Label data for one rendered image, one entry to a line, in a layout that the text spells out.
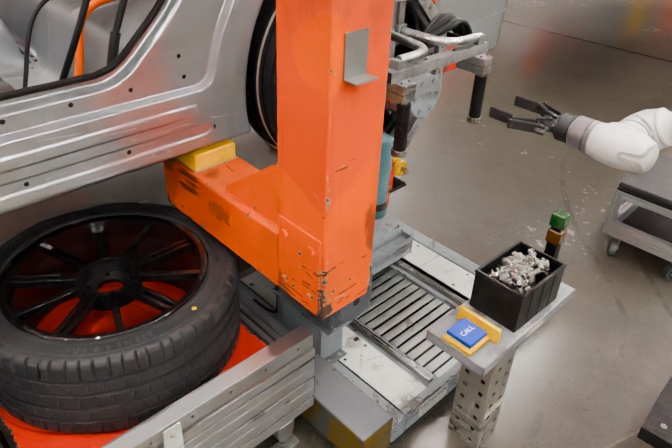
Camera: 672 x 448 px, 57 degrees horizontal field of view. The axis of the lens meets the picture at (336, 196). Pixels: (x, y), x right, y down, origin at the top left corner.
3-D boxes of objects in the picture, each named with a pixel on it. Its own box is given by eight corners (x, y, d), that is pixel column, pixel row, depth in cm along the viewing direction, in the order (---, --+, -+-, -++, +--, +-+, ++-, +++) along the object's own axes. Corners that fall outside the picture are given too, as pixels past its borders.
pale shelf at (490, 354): (519, 268, 178) (521, 259, 176) (573, 297, 168) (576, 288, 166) (424, 338, 152) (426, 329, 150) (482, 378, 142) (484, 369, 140)
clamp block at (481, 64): (465, 64, 183) (468, 46, 181) (491, 72, 178) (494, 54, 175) (455, 67, 180) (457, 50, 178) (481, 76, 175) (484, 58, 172)
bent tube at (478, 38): (431, 28, 187) (436, -8, 181) (484, 43, 175) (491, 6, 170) (393, 38, 176) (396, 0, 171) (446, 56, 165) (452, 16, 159)
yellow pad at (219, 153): (210, 141, 182) (208, 126, 179) (237, 158, 174) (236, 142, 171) (168, 155, 174) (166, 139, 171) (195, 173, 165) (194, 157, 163)
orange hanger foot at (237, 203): (213, 183, 192) (205, 78, 174) (327, 261, 161) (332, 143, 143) (166, 201, 182) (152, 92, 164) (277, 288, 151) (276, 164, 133)
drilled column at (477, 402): (467, 409, 186) (491, 304, 164) (495, 430, 180) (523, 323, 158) (447, 428, 180) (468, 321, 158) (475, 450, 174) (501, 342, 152)
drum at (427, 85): (385, 92, 194) (389, 48, 187) (439, 114, 181) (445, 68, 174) (354, 103, 185) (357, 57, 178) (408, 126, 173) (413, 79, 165)
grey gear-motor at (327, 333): (287, 282, 221) (287, 199, 203) (372, 346, 196) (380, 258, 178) (246, 304, 210) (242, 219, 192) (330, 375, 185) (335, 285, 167)
